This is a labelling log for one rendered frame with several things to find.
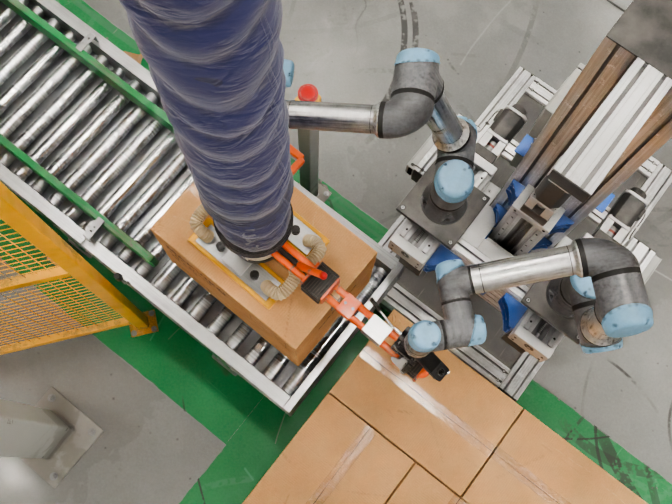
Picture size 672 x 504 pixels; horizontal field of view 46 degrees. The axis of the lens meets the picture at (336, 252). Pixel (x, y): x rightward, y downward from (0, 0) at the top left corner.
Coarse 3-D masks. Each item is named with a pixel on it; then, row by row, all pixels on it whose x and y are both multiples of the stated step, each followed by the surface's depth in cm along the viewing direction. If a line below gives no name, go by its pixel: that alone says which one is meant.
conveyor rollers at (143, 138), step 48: (0, 48) 322; (48, 48) 323; (0, 96) 316; (96, 96) 317; (48, 144) 311; (144, 144) 314; (96, 192) 307; (144, 192) 307; (144, 240) 303; (192, 288) 298; (240, 336) 293; (336, 336) 294; (288, 384) 289
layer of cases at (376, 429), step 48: (336, 384) 290; (384, 384) 290; (432, 384) 291; (480, 384) 291; (336, 432) 285; (384, 432) 286; (432, 432) 286; (480, 432) 286; (528, 432) 287; (288, 480) 280; (336, 480) 281; (384, 480) 281; (432, 480) 282; (480, 480) 282; (528, 480) 282; (576, 480) 283
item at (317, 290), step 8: (320, 264) 231; (328, 272) 230; (304, 280) 228; (312, 280) 230; (320, 280) 230; (328, 280) 230; (336, 280) 228; (304, 288) 228; (312, 288) 229; (320, 288) 229; (328, 288) 229; (312, 296) 228; (320, 296) 228
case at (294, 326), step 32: (192, 192) 251; (160, 224) 248; (320, 224) 249; (192, 256) 245; (352, 256) 247; (224, 288) 243; (352, 288) 255; (256, 320) 248; (288, 320) 241; (320, 320) 241; (288, 352) 259
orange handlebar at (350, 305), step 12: (300, 156) 240; (276, 252) 232; (288, 264) 231; (312, 264) 232; (300, 276) 231; (336, 288) 230; (348, 300) 228; (348, 312) 228; (360, 312) 229; (360, 324) 227; (396, 336) 227; (384, 348) 226
